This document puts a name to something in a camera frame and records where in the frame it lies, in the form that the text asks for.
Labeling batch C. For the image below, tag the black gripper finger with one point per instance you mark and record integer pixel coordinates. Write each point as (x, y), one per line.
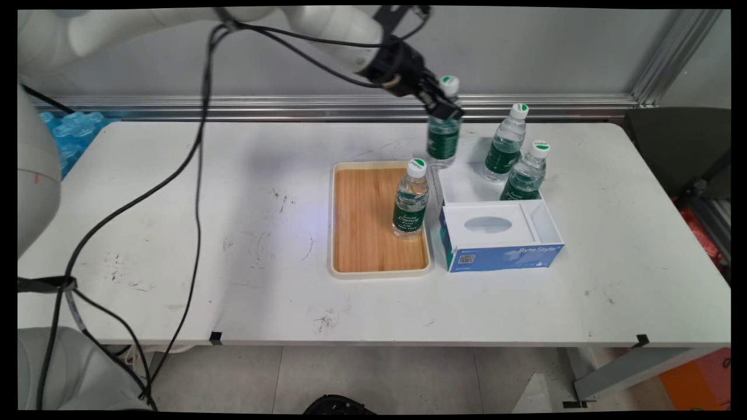
(446, 109)
(433, 81)

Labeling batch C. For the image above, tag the green label water bottle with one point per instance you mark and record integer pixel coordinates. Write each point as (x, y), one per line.
(443, 140)
(411, 207)
(504, 151)
(524, 181)

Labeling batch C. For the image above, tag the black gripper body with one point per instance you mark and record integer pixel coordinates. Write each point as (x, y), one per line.
(398, 65)

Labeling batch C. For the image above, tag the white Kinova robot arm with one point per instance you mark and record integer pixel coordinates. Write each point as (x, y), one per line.
(117, 29)

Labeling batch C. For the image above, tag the black tape piece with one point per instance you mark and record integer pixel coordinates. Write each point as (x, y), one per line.
(216, 338)
(642, 341)

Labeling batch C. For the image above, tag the blue patterned cloth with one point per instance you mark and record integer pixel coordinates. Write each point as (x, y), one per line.
(76, 137)

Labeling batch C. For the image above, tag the black rounded floor object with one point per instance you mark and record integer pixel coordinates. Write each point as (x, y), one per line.
(338, 405)

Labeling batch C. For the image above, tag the white and blue carton box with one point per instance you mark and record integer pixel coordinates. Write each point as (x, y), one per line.
(502, 239)

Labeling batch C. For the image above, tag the wrist camera on grey bracket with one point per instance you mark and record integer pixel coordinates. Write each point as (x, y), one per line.
(397, 17)

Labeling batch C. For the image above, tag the slanted aluminium frame post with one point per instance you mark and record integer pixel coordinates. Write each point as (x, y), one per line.
(677, 55)

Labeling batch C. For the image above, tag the bamboo tray with cream rim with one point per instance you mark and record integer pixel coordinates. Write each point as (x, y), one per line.
(373, 224)

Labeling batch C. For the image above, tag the red patterned bag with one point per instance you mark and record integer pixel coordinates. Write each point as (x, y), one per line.
(706, 239)

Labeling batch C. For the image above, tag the orange box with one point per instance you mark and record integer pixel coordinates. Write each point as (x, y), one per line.
(697, 382)

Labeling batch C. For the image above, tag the grey table leg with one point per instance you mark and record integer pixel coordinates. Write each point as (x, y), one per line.
(630, 373)

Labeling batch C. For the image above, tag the horizontal aluminium frame rail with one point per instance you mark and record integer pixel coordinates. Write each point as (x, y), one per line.
(292, 107)

